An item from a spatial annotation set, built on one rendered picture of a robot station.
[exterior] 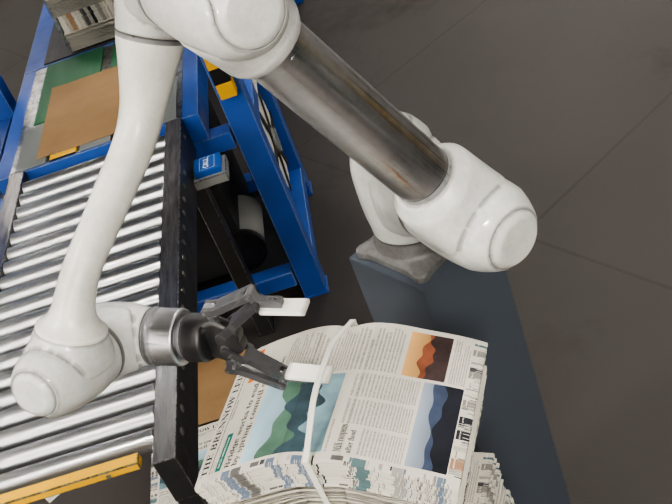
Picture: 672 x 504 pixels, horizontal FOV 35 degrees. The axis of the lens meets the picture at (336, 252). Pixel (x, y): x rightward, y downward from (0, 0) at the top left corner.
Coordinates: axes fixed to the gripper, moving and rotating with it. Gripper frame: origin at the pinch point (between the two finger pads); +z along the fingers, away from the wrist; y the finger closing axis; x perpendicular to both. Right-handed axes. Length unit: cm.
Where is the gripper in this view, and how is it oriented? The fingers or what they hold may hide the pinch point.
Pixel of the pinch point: (311, 340)
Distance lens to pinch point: 156.0
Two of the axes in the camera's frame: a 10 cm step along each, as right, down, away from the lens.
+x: -2.5, 6.7, -7.0
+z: 9.4, 0.0, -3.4
